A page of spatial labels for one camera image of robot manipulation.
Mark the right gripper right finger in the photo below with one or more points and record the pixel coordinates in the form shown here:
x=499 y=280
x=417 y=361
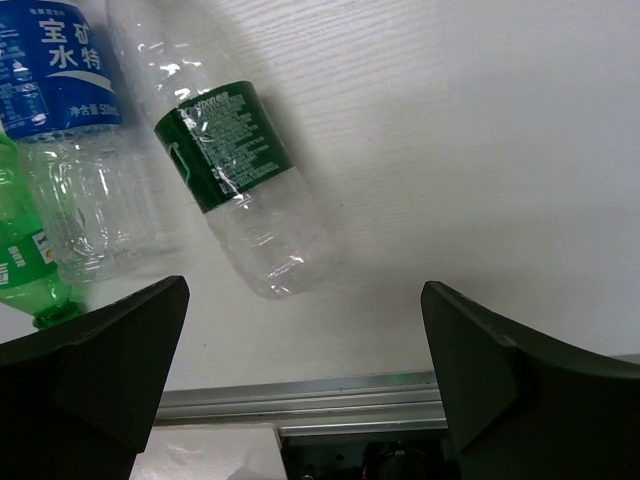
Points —
x=520 y=404

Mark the aluminium table front rail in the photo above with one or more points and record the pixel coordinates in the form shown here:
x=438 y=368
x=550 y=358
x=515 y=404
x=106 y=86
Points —
x=400 y=402

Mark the green label water bottle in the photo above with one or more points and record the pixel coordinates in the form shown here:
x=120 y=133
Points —
x=183 y=74

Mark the blue label water bottle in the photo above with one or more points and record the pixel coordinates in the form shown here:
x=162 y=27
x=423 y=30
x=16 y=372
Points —
x=59 y=105

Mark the green soda bottle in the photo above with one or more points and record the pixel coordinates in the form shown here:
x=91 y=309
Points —
x=30 y=282

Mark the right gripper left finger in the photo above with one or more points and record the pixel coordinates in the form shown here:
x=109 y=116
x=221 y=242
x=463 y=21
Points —
x=79 y=400

